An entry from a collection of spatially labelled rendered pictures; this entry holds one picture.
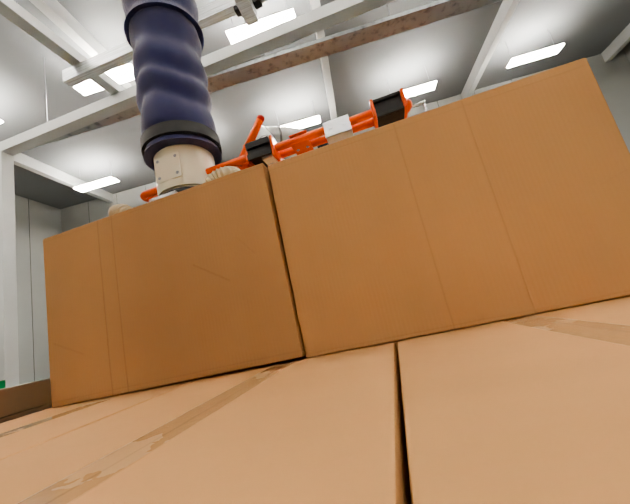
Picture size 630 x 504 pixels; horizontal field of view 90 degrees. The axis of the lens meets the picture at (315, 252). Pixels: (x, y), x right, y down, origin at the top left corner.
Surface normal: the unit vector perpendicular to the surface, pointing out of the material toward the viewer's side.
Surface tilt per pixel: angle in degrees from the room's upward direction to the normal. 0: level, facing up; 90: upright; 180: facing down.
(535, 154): 90
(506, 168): 90
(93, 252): 90
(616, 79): 90
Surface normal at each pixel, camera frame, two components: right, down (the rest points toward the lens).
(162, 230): -0.25, -0.14
